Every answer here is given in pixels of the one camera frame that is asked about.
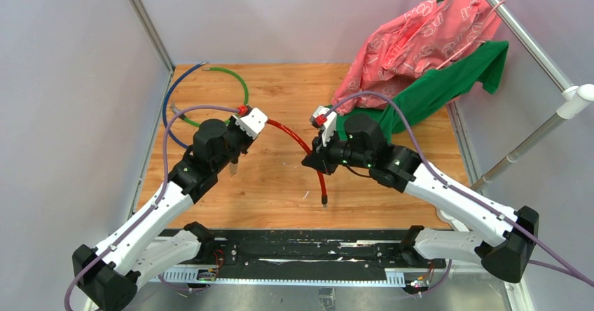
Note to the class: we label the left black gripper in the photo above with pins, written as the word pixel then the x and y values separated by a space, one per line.
pixel 249 139

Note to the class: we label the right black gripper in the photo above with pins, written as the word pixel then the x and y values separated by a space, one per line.
pixel 320 160

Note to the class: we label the red cable lock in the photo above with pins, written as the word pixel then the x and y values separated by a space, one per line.
pixel 307 150

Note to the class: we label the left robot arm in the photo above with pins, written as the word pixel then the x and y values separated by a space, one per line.
pixel 112 272

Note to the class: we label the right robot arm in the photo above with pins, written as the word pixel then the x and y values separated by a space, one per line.
pixel 496 235

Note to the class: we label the pink clothes hanger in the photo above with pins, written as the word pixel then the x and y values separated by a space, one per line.
pixel 473 40

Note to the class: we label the pink patterned garment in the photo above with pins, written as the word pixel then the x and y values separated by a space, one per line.
pixel 402 50

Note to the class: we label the green t-shirt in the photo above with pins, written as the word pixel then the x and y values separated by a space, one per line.
pixel 436 88

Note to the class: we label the metal clothes rack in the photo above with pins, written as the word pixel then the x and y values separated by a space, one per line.
pixel 514 141

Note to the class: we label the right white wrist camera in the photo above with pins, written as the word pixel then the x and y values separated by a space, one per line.
pixel 324 119

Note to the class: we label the green cable lock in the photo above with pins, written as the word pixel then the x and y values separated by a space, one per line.
pixel 210 84

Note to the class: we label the blue cable lock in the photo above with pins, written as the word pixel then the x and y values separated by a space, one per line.
pixel 166 100

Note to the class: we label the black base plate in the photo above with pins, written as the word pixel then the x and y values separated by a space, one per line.
pixel 302 255

